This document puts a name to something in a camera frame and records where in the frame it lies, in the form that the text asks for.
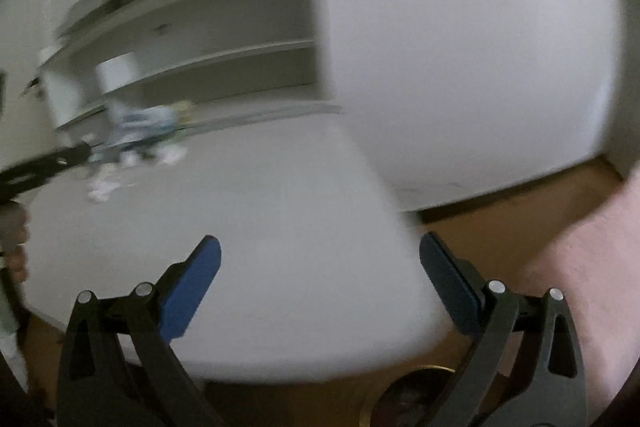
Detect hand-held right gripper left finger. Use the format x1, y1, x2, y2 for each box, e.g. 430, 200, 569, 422
57, 235, 226, 427

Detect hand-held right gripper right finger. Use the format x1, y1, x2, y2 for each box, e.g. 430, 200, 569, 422
419, 232, 588, 427

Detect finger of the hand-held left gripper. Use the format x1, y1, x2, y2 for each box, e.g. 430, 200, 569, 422
0, 143, 92, 204

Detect pale green cigarette pack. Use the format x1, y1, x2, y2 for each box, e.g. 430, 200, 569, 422
111, 107, 177, 154

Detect person's left hand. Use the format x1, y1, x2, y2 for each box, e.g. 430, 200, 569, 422
5, 214, 32, 285

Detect round dark bin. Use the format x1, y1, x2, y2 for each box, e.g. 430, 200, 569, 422
362, 363, 476, 427

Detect person's bare leg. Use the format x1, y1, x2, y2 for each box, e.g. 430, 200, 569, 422
500, 164, 640, 427

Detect white desk shelf unit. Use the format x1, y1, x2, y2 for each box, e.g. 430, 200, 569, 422
37, 0, 346, 134

